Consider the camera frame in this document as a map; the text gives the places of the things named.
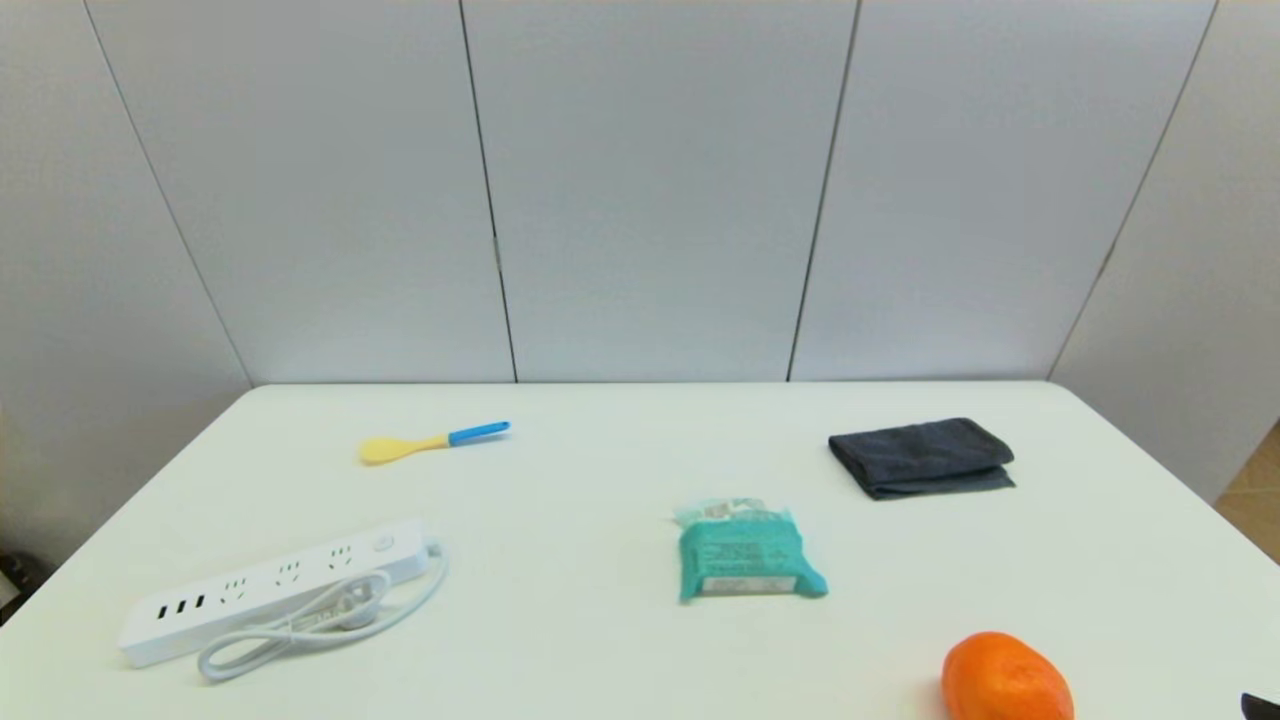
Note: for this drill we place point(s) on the orange fruit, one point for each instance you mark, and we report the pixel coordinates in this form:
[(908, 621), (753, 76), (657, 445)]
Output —
[(1005, 680)]

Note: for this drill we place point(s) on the dark object beside table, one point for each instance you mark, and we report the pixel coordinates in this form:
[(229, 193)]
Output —
[(12, 578)]

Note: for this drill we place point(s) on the white power strip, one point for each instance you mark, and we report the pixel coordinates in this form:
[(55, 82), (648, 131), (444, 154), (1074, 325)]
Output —
[(250, 595)]

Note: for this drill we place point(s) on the teal wet wipes pack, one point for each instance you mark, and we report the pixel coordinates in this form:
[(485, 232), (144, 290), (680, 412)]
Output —
[(745, 555)]

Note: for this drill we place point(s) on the dark grey folded towel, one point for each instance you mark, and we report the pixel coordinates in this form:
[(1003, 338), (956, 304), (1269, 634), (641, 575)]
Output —
[(920, 452)]

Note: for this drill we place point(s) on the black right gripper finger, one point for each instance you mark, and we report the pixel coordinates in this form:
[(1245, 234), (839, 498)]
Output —
[(1266, 710)]

